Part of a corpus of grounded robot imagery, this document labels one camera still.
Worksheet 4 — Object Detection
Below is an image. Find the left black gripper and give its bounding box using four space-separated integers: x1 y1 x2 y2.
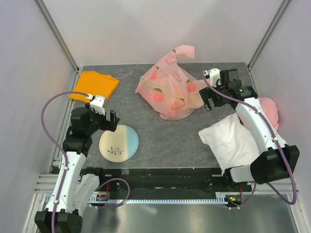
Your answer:
85 103 119 134

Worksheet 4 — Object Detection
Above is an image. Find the pink peach plastic bag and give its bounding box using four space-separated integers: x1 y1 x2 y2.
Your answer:
135 45 207 120

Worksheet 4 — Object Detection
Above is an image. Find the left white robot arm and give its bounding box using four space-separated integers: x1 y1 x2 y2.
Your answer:
35 104 120 233

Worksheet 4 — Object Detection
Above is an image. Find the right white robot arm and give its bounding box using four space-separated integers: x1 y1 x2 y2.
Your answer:
198 86 300 191

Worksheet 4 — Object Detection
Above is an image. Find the beige and blue plate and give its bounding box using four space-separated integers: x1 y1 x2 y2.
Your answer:
99 125 139 163

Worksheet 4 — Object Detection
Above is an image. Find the orange folded cloth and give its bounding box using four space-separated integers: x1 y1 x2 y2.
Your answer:
74 71 120 100

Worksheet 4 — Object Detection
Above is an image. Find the white folded cloth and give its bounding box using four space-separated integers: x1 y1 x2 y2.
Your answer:
198 113 259 173

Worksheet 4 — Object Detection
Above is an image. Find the pink cap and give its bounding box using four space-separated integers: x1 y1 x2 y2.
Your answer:
234 97 279 131

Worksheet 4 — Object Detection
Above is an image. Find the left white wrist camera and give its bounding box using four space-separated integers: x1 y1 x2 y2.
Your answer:
86 94 105 116

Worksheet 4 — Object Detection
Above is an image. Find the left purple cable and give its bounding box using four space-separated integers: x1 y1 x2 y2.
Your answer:
40 91 92 233

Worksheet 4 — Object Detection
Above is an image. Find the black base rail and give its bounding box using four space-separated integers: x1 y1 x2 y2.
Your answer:
80 167 252 193

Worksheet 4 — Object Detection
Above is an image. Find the slotted cable duct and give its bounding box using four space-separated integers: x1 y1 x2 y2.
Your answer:
89 193 241 205

